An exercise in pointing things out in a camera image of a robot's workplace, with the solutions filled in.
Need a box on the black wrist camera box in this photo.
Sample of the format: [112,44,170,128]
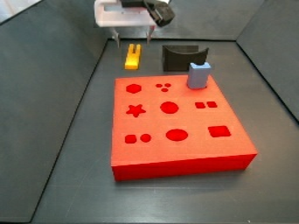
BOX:
[120,0,174,27]

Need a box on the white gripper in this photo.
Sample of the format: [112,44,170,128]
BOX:
[93,0,154,48]

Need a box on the red shape-sorter block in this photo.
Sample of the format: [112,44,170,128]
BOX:
[110,75,257,181]

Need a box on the blue rectangular peg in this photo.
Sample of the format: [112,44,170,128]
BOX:
[186,62,210,89]

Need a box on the black curved fixture stand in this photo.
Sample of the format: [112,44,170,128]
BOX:
[162,45,209,72]

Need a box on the yellow two-pronged peg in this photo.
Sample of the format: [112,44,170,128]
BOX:
[124,44,141,70]

